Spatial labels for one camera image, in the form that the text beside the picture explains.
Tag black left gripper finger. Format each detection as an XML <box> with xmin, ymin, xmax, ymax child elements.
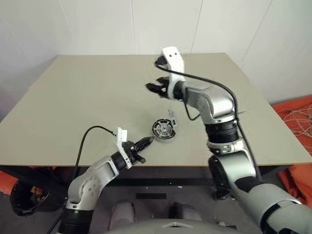
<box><xmin>135</xmin><ymin>136</ymin><xmax>155</xmax><ymax>148</ymax></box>
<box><xmin>137</xmin><ymin>142</ymin><xmax>153</xmax><ymax>155</ymax></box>

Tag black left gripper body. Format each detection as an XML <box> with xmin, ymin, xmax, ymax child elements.
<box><xmin>121</xmin><ymin>140</ymin><xmax>147</xmax><ymax>169</ymax></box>

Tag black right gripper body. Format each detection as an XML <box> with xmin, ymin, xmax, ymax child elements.
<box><xmin>155</xmin><ymin>55</ymin><xmax>172</xmax><ymax>98</ymax></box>

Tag silver motor housing with coils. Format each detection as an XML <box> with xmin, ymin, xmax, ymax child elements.
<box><xmin>151</xmin><ymin>117</ymin><xmax>177</xmax><ymax>144</ymax></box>

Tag black floor tape strip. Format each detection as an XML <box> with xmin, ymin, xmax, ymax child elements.
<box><xmin>136</xmin><ymin>193</ymin><xmax>167</xmax><ymax>201</ymax></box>

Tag grey robot torso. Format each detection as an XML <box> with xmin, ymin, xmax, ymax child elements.
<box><xmin>104</xmin><ymin>216</ymin><xmax>246</xmax><ymax>234</ymax></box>

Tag black caster wheel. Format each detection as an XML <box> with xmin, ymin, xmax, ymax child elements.
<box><xmin>214</xmin><ymin>187</ymin><xmax>235</xmax><ymax>202</ymax></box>

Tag black round bin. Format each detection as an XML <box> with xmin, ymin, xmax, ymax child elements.
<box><xmin>9</xmin><ymin>181</ymin><xmax>51</xmax><ymax>217</ymax></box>

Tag large orange cloth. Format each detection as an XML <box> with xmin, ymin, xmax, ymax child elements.
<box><xmin>271</xmin><ymin>96</ymin><xmax>312</xmax><ymax>206</ymax></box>

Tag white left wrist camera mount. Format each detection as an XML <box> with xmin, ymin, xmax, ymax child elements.
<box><xmin>114</xmin><ymin>126</ymin><xmax>134</xmax><ymax>169</ymax></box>

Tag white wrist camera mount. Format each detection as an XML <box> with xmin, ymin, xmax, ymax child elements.
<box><xmin>114</xmin><ymin>126</ymin><xmax>134</xmax><ymax>169</ymax></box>
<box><xmin>162</xmin><ymin>46</ymin><xmax>188</xmax><ymax>101</ymax></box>

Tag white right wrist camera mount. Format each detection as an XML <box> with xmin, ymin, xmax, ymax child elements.
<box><xmin>162</xmin><ymin>46</ymin><xmax>188</xmax><ymax>101</ymax></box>

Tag black table frame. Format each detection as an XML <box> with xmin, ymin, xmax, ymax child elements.
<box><xmin>0</xmin><ymin>165</ymin><xmax>294</xmax><ymax>188</ymax></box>

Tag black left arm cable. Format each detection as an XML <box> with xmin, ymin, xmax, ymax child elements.
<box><xmin>72</xmin><ymin>125</ymin><xmax>118</xmax><ymax>182</ymax></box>

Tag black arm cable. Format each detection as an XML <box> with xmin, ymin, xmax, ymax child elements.
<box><xmin>72</xmin><ymin>125</ymin><xmax>118</xmax><ymax>182</ymax></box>
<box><xmin>154</xmin><ymin>60</ymin><xmax>263</xmax><ymax>181</ymax></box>

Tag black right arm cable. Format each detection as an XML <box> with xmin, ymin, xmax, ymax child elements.
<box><xmin>154</xmin><ymin>60</ymin><xmax>263</xmax><ymax>181</ymax></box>

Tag tangled white cables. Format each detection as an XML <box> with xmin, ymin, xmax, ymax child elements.
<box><xmin>277</xmin><ymin>100</ymin><xmax>312</xmax><ymax>142</ymax></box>

